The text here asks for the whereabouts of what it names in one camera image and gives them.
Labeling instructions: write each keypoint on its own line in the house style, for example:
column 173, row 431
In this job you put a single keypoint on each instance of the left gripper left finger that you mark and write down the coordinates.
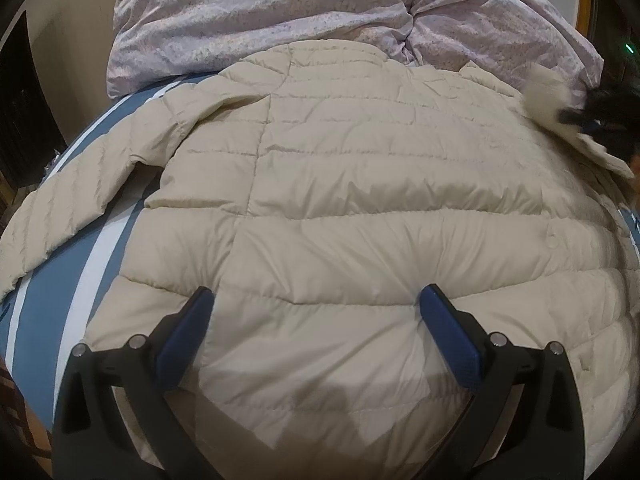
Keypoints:
column 90, row 439

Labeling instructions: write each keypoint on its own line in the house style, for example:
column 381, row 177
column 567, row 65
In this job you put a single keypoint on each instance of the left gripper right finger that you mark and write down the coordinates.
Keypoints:
column 524, row 419

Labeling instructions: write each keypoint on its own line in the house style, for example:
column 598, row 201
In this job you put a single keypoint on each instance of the beige quilted down jacket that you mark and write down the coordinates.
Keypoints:
column 316, row 188

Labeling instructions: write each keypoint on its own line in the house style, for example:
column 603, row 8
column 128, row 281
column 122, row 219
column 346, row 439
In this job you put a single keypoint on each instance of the blue white striped bedsheet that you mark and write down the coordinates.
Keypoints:
column 52, row 305

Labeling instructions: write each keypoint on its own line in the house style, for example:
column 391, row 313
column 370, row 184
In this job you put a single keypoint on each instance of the lilac floral duvet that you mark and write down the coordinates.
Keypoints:
column 158, row 39

